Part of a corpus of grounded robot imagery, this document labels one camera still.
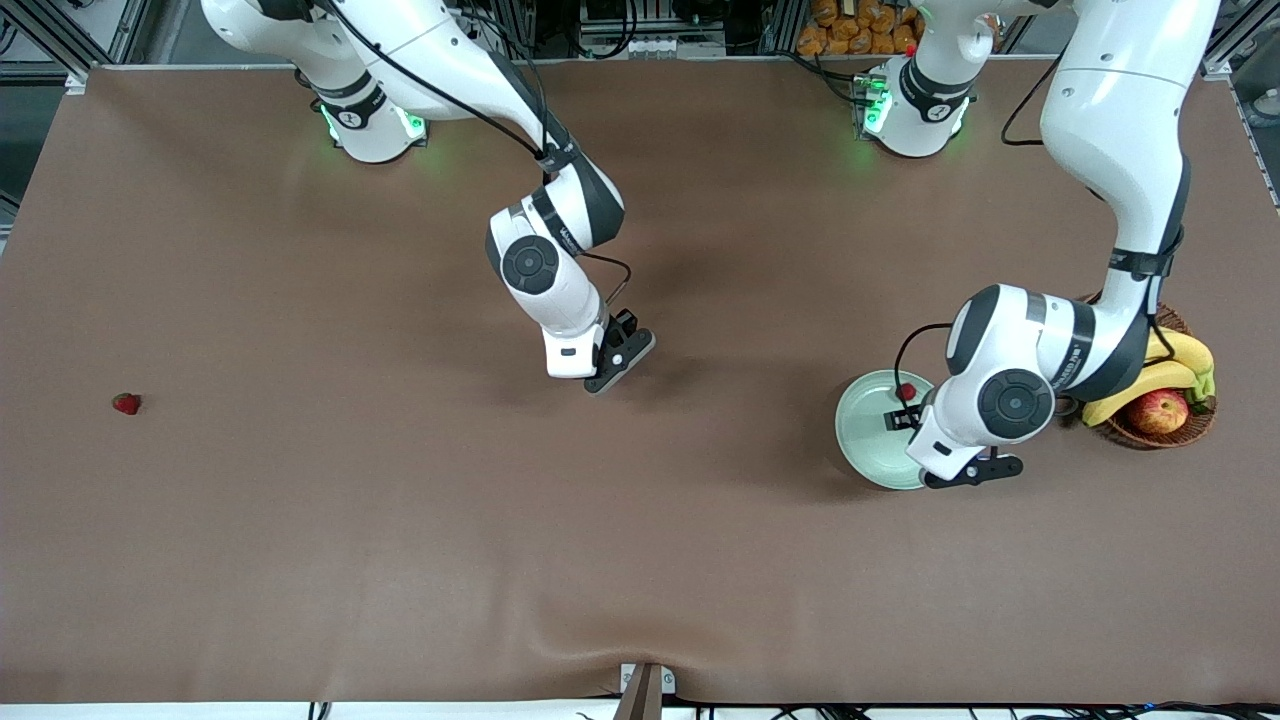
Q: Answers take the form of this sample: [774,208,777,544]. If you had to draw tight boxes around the pale green plate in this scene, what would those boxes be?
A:
[834,369,946,491]

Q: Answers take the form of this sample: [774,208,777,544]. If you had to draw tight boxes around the brown wicker basket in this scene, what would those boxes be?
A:
[1085,290,1219,449]

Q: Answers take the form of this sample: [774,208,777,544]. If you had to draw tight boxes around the yellow banana bunch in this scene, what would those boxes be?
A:
[1082,328,1217,429]

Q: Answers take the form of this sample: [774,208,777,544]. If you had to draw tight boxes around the red apple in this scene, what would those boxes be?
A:
[1126,389,1191,436]

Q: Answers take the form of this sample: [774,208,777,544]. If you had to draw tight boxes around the large table cover mat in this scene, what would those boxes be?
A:
[0,55,1280,706]

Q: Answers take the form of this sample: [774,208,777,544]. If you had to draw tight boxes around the white terminal strip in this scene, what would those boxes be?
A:
[618,36,728,58]

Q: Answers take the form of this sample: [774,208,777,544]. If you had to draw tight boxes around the bag of bread rolls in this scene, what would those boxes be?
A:
[796,0,923,57]

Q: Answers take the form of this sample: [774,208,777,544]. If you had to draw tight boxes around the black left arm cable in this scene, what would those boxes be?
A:
[892,55,1181,391]

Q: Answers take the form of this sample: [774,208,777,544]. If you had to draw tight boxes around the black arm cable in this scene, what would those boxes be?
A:
[320,0,634,306]
[892,55,1181,391]

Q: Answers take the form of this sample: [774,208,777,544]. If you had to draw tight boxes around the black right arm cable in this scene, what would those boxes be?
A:
[320,0,634,306]

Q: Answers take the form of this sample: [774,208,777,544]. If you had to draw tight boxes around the metal table clamp bracket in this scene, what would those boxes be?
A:
[619,662,677,720]

